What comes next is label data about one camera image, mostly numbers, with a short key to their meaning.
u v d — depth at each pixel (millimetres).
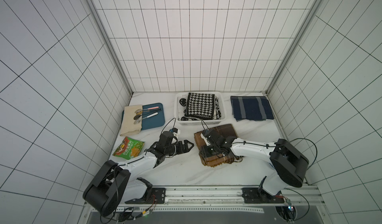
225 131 955
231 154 613
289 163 440
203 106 1001
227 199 723
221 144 657
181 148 744
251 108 1074
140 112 1065
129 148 878
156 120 1033
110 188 413
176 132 811
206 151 757
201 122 923
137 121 1019
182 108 1001
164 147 670
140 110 1067
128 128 979
